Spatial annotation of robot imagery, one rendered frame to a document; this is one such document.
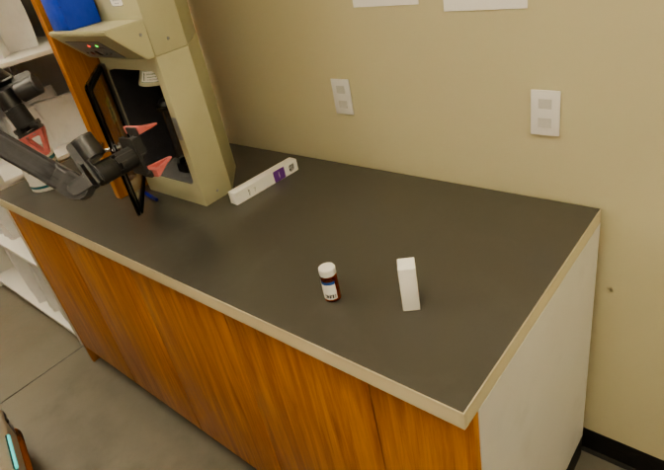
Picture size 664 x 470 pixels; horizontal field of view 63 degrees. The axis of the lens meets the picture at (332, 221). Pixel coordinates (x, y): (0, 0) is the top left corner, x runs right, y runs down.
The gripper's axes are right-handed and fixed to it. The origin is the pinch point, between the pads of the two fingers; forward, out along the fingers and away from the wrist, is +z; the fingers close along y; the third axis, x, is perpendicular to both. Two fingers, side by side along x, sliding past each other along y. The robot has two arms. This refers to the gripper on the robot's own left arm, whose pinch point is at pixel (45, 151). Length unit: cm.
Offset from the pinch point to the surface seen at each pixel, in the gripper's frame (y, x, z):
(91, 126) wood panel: 11.7, -13.8, 0.7
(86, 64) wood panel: 11.2, -23.3, -16.1
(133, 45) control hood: -23.9, -37.1, -13.7
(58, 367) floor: 86, 69, 94
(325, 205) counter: -38, -59, 47
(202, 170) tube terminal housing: -13.3, -35.5, 25.6
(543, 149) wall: -73, -108, 52
